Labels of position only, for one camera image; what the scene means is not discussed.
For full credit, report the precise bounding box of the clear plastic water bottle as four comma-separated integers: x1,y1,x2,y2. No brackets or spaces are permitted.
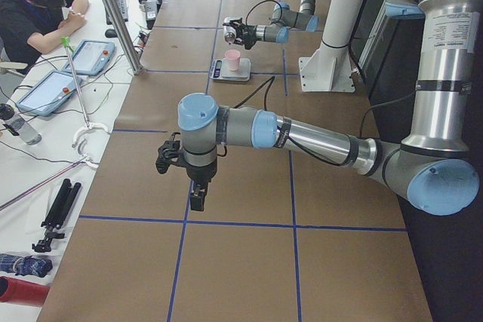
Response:
1,103,42,145

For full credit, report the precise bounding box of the black folded tripod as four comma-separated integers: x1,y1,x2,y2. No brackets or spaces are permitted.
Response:
32,179,82,253

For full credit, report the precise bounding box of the seated person in black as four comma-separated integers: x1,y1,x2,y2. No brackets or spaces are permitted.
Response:
1,0,89,67

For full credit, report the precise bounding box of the green handled reacher grabber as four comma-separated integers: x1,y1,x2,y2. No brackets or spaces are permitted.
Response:
61,37,110,148

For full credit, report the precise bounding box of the near blue teach pendant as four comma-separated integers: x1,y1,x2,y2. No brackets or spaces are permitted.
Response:
16,70,76,116

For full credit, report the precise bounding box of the red cylindrical bottle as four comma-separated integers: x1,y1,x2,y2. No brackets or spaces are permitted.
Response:
1,277,50,307

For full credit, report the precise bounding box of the black power box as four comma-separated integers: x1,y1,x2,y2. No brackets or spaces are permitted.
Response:
144,0,158,29

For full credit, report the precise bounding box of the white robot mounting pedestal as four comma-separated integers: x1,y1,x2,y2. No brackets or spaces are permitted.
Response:
299,0,363,93

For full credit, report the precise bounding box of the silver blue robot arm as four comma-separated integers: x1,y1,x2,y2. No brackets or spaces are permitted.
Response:
223,0,318,50
176,0,482,216

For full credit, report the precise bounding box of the blue folded umbrella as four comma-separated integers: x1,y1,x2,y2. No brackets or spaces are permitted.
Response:
1,253,53,278

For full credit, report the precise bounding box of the aluminium frame post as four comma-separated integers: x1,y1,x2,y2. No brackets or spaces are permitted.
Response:
102,0,143,75

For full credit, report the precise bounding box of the blue teach pendant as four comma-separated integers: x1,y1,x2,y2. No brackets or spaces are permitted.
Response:
16,70,76,116
62,37,115,76

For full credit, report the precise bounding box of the far blue teach pendant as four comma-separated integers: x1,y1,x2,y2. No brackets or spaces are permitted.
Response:
62,37,115,76

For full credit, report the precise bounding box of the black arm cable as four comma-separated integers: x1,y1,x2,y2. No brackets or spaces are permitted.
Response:
217,75,420,167
245,0,291,27

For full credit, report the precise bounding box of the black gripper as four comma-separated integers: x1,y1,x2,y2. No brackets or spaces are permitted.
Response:
186,160,217,212
223,17,257,49

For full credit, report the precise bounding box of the pink plastic cup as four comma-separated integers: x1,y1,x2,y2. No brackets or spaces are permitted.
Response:
224,49,241,71

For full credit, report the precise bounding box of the silver digital kitchen scale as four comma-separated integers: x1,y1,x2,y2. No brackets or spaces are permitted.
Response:
210,58,251,82

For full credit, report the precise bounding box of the black computer mouse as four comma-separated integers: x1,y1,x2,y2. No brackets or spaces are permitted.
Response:
104,29,117,38

